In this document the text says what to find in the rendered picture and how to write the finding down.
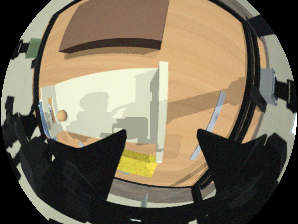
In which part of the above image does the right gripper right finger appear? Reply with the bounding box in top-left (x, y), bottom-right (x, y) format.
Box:
top-left (196, 129), bottom-right (267, 194)

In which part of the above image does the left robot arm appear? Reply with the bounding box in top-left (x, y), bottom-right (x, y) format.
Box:
top-left (3, 39), bottom-right (30, 181)

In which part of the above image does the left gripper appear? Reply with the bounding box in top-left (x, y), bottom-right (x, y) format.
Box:
top-left (1, 112), bottom-right (41, 147)

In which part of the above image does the tan ball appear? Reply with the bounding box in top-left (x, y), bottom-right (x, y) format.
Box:
top-left (57, 110), bottom-right (67, 122)

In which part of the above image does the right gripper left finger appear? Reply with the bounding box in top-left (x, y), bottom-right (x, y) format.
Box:
top-left (47, 129), bottom-right (127, 201)

